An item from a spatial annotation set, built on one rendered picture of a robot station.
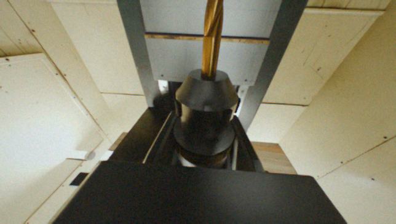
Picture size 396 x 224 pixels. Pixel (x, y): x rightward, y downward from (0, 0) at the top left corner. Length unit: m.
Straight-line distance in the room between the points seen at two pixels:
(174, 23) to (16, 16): 0.91
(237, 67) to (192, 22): 0.24
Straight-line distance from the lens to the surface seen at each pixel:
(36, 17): 1.26
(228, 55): 0.50
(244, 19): 0.51
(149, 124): 0.57
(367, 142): 1.20
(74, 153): 1.17
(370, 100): 1.20
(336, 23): 1.19
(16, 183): 1.23
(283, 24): 0.61
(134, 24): 0.60
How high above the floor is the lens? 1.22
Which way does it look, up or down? 37 degrees up
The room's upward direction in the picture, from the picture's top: 177 degrees counter-clockwise
